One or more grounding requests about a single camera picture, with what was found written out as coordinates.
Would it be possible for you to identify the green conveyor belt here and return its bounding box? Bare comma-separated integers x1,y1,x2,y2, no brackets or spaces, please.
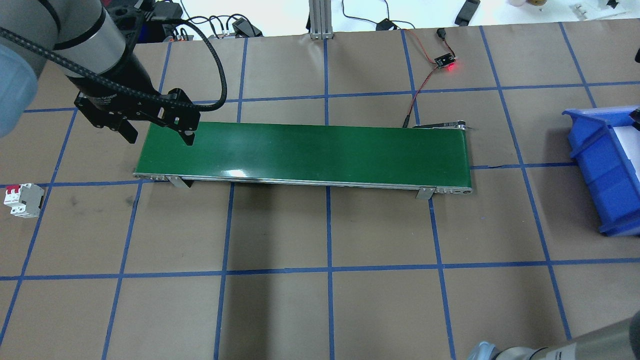
133,121,473,198

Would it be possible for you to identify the white red circuit breaker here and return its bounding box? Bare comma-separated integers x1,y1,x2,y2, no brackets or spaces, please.
3,183,45,219

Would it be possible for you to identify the white foam pad in bin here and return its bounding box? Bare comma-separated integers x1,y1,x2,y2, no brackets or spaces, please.
614,125,640,181

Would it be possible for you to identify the aluminium frame post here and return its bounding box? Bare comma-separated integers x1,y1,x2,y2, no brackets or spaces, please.
308,0,334,40

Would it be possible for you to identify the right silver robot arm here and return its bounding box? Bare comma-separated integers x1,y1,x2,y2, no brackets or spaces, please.
467,312,640,360

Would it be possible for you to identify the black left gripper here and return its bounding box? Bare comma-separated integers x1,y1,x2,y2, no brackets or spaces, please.
74,52,201,146

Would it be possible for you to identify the small sensor board red LED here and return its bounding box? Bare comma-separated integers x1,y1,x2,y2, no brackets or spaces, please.
433,53,457,69

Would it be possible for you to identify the red black wire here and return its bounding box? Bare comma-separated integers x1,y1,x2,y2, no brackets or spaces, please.
401,28,457,129

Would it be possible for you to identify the blue plastic bin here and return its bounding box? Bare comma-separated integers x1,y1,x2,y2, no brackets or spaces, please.
562,105,640,237

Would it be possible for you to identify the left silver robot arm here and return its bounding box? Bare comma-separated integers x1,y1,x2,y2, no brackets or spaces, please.
1,0,200,146

